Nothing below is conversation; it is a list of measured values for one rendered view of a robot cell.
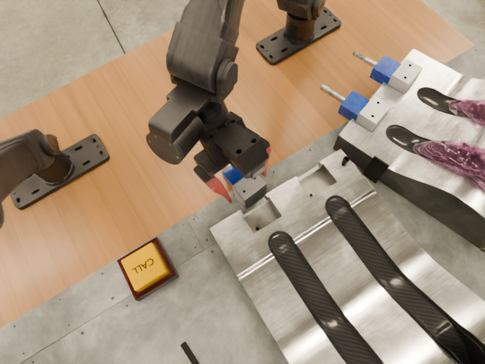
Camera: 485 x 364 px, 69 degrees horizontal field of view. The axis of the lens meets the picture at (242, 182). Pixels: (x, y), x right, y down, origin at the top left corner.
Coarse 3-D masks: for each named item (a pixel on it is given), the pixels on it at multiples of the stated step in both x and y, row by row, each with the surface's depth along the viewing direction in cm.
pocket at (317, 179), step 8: (320, 168) 61; (304, 176) 60; (312, 176) 61; (320, 176) 61; (328, 176) 59; (304, 184) 60; (312, 184) 60; (320, 184) 60; (328, 184) 60; (312, 192) 60
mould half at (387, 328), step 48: (288, 192) 57; (336, 192) 57; (240, 240) 55; (336, 240) 54; (384, 240) 54; (288, 288) 52; (336, 288) 52; (432, 288) 49; (288, 336) 50; (384, 336) 47; (480, 336) 44
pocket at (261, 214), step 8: (264, 200) 58; (248, 208) 58; (256, 208) 59; (264, 208) 59; (272, 208) 59; (248, 216) 59; (256, 216) 59; (264, 216) 59; (272, 216) 59; (280, 216) 57; (248, 224) 58; (256, 224) 58; (264, 224) 58
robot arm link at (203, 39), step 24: (192, 0) 42; (216, 0) 41; (240, 0) 43; (192, 24) 42; (216, 24) 41; (168, 48) 44; (192, 48) 43; (216, 48) 42; (192, 72) 43; (216, 72) 43
